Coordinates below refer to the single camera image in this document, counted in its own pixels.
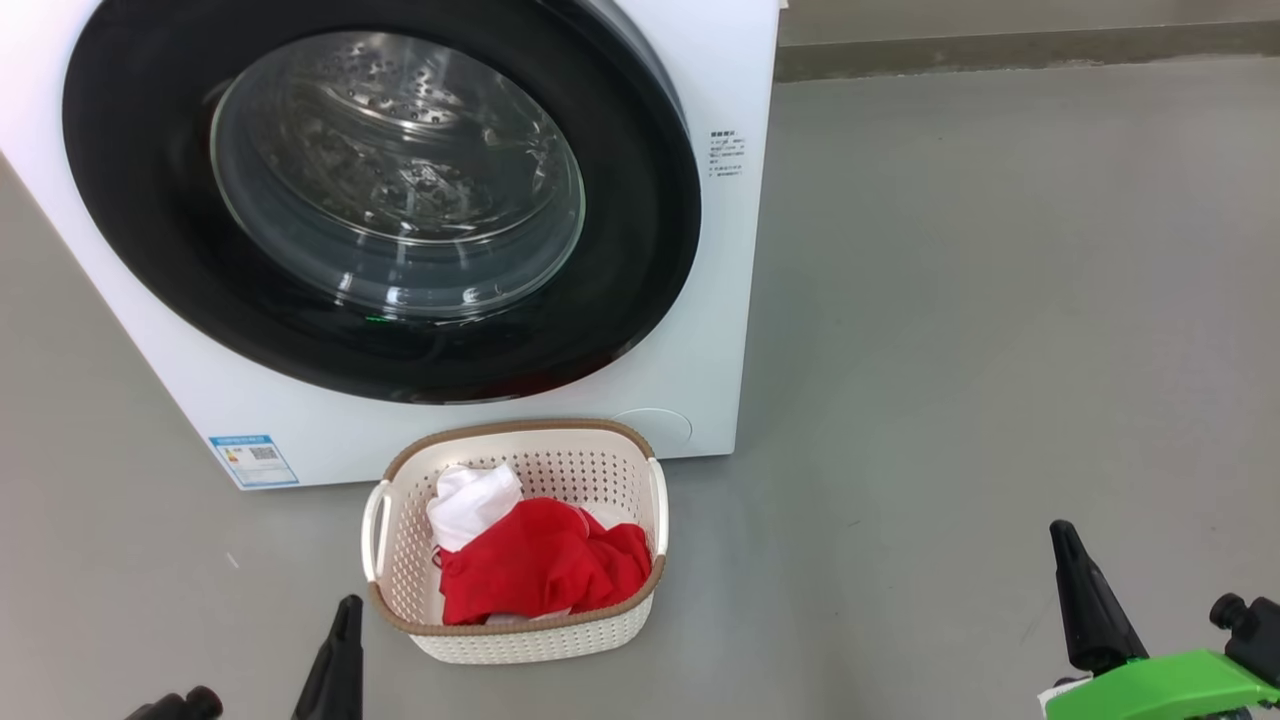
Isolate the red and white garment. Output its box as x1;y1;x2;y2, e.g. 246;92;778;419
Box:
427;463;653;627

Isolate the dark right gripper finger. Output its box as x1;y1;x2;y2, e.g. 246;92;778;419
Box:
1049;520;1149;674

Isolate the blue energy label sticker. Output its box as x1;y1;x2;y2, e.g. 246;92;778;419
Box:
209;434;300;489

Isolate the white front-load washing machine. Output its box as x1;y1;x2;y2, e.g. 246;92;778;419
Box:
0;0;781;491

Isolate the round white filter cover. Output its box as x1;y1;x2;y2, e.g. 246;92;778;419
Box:
612;407;693;448

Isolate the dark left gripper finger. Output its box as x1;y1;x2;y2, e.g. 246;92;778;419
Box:
292;595;364;720

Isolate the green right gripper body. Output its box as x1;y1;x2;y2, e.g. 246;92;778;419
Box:
1038;650;1280;720

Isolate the black round glass washer door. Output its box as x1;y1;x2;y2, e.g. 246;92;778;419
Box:
62;0;703;405

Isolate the small printed text label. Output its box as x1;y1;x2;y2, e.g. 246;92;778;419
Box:
709;129;747;179

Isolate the cream laundry basket brown rim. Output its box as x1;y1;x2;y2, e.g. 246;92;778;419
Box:
361;419;669;665

